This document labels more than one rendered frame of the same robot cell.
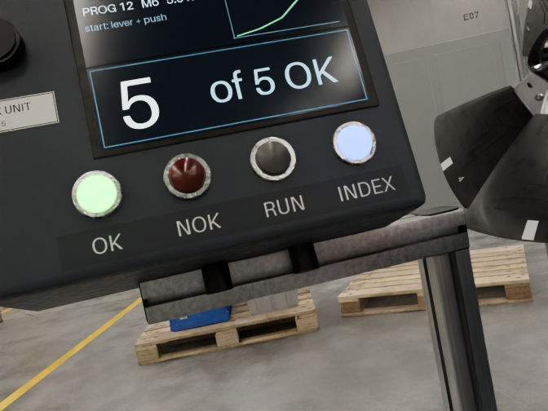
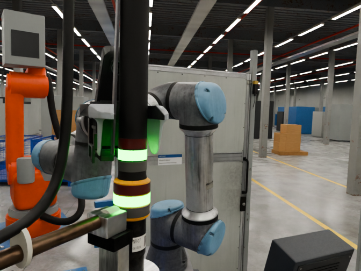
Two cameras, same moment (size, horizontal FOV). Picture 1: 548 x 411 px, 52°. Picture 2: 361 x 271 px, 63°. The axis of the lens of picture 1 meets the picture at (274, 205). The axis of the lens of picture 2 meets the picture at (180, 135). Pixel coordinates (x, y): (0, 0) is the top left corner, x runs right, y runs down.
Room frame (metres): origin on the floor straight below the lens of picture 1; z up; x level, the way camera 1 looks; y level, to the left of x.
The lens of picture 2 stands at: (1.22, -0.61, 1.66)
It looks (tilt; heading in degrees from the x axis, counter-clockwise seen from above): 5 degrees down; 166
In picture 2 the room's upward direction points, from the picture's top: 2 degrees clockwise
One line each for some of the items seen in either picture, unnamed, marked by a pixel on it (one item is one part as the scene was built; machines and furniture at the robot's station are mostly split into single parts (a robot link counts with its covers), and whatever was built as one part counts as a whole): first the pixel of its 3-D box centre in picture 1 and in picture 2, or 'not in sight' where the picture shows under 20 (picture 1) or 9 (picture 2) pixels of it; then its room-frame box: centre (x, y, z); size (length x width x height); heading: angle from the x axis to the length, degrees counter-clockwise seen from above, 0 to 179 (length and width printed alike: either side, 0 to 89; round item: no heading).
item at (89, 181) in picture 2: not in sight; (87, 167); (0.59, -0.65, 1.54); 0.11 x 0.08 x 0.11; 40
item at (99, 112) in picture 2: not in sight; (101, 130); (0.87, -0.61, 1.64); 0.09 x 0.03 x 0.06; 178
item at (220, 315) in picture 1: (201, 300); not in sight; (3.98, 0.64, 0.25); 0.60 x 0.41 x 0.22; 0
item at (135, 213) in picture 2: not in sight; (131, 207); (0.87, -0.58, 1.55); 0.04 x 0.04 x 0.01
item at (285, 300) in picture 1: (269, 279); not in sight; (3.98, 0.13, 0.31); 0.60 x 0.42 x 0.33; 0
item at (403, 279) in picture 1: (437, 278); not in sight; (4.00, -1.05, 0.07); 1.20 x 1.00 x 0.15; 67
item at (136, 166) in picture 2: not in sight; (132, 164); (0.87, -0.58, 1.60); 0.03 x 0.03 x 0.01
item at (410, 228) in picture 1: (308, 261); not in sight; (0.40, -0.02, 1.04); 0.24 x 0.03 x 0.03; 100
